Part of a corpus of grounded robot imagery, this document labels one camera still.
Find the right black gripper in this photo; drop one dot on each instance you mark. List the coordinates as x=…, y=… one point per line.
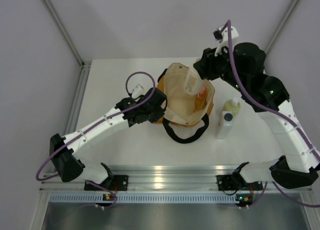
x=206, y=65

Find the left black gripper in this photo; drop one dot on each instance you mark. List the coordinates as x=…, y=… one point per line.
x=160, y=112

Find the beige cylindrical bottle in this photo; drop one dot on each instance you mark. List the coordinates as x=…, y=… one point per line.
x=193, y=82

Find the tan canvas tote bag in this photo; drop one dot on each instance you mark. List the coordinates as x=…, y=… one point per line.
x=180, y=109

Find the orange bottle pink cap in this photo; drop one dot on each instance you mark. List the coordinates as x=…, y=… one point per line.
x=200, y=99

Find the yellow pump lotion bottle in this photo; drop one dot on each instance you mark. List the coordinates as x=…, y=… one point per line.
x=232, y=105

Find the white bottle black cap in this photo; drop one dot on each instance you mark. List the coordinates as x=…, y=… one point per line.
x=224, y=124

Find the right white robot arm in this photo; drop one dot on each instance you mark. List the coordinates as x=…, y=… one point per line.
x=242, y=67

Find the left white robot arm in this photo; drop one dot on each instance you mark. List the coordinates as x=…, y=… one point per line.
x=72, y=154

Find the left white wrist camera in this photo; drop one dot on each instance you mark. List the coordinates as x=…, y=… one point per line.
x=137, y=91

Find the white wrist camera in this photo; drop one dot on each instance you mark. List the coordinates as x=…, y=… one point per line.
x=221, y=34
x=137, y=91

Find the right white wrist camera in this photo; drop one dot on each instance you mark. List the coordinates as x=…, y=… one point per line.
x=221, y=34

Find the aluminium mounting rail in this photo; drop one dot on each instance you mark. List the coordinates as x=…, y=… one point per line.
x=154, y=179

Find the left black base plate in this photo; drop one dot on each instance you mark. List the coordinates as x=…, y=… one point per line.
x=116, y=183

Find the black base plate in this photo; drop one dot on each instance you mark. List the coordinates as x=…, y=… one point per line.
x=116, y=183
x=226, y=183

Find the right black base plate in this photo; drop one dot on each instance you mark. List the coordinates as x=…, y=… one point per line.
x=226, y=183

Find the slotted grey cable duct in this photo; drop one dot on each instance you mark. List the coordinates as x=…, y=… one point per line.
x=149, y=198

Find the right aluminium frame post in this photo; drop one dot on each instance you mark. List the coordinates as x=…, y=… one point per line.
x=281, y=24

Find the aluminium frame post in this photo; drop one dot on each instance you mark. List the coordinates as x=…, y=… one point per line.
x=63, y=31
x=281, y=24

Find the left aluminium frame post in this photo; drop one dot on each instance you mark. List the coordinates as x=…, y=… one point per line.
x=63, y=31

